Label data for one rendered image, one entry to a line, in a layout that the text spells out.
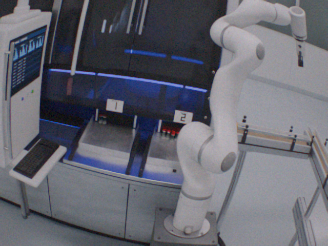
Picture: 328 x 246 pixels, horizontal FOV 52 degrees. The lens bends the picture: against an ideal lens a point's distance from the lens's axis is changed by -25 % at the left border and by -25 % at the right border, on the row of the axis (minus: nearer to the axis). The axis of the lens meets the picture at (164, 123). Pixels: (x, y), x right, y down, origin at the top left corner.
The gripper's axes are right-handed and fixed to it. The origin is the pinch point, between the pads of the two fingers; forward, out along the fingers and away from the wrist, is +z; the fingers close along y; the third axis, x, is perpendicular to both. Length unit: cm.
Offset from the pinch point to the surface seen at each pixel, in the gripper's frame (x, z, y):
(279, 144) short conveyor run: 14, 72, -3
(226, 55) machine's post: 44.7, 14.4, 5.6
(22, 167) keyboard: 121, 8, -84
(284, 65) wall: 59, 362, 360
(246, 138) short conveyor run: 36, 65, -7
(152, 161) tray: 69, 34, -47
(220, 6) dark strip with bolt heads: 46, -10, 20
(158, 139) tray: 77, 48, -27
